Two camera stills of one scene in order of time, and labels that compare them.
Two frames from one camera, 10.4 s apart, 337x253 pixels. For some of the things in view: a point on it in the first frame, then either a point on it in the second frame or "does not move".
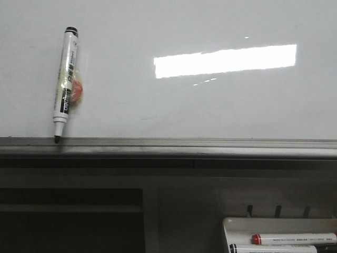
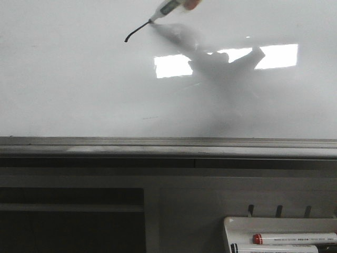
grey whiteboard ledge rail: [168, 148] does not move
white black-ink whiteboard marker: [63, 88] to [165, 9]
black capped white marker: [234, 248] does not move
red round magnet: [77, 91] to [190, 5]
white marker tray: [240, 231] does not move
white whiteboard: [239, 69] does not move
